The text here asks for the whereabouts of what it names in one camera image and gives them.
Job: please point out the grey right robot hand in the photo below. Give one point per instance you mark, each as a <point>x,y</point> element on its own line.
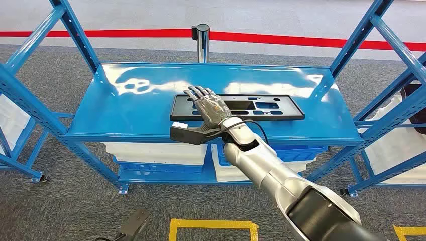
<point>211,109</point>

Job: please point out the blue plastic crate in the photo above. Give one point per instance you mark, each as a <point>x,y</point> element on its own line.
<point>299,153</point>

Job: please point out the chrome stanchion post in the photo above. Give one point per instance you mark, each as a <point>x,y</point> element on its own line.
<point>203,46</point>

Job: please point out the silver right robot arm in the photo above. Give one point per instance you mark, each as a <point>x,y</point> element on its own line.
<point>266,169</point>

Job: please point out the black caster wheel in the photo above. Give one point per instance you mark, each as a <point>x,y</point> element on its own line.
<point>45,179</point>
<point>344,192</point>

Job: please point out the red barrier belt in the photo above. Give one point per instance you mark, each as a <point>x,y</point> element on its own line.
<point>133,33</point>
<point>299,40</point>

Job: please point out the black plastic panel part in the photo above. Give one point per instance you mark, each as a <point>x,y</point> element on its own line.
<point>179,113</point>

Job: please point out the blue steel shelf rack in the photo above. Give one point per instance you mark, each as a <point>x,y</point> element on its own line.
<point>133,109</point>
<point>382,176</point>
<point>23,168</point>

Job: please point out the white plastic bin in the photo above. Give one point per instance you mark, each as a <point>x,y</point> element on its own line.
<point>229,173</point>
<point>156,153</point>

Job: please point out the yellow floor tape rectangle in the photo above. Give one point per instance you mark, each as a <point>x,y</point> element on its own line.
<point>213,224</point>
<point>409,230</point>

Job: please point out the black plastic tray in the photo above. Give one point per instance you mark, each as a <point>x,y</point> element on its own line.
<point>408,92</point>

